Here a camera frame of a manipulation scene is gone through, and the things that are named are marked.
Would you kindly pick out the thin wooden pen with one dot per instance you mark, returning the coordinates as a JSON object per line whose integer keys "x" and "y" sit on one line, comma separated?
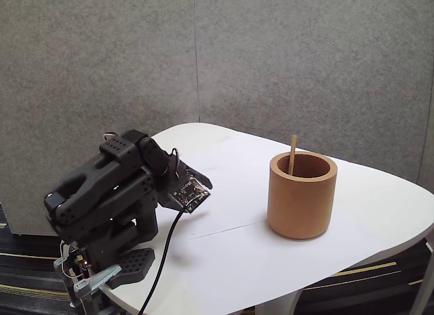
{"x": 293, "y": 149}

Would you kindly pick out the brown cylindrical pen holder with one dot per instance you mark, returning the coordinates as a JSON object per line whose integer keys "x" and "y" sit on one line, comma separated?
{"x": 300, "y": 206}

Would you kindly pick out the grey metal table clamp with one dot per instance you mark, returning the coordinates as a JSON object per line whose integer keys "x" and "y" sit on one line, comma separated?
{"x": 101, "y": 276}

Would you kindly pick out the controller board with LEDs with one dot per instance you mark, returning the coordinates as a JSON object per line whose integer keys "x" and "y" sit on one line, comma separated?
{"x": 79, "y": 259}

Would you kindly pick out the white curved table leg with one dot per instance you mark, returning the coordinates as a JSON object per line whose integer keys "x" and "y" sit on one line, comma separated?
{"x": 274, "y": 303}

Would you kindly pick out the white straight table leg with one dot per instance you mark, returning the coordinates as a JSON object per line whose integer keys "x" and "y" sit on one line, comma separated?
{"x": 424, "y": 281}

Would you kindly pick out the bare camera circuit board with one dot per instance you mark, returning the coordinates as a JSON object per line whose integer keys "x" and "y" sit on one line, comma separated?
{"x": 190, "y": 194}

